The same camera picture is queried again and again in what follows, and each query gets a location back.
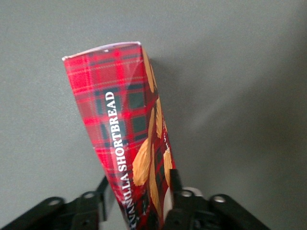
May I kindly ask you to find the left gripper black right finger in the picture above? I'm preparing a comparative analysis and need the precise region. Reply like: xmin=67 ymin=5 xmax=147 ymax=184
xmin=165 ymin=168 xmax=210 ymax=230

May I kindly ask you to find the red tartan cookie box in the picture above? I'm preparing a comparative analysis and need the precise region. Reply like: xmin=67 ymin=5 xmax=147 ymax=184
xmin=61 ymin=42 xmax=177 ymax=230

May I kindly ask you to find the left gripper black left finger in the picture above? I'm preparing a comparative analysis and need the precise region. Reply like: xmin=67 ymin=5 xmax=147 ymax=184
xmin=71 ymin=175 xmax=109 ymax=230

